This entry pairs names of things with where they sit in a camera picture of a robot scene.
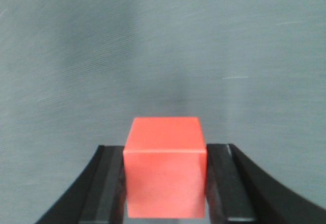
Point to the red magnetic cube block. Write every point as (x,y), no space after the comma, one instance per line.
(165,162)

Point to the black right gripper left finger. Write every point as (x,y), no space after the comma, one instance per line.
(97,195)

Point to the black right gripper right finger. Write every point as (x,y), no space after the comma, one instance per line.
(239,191)

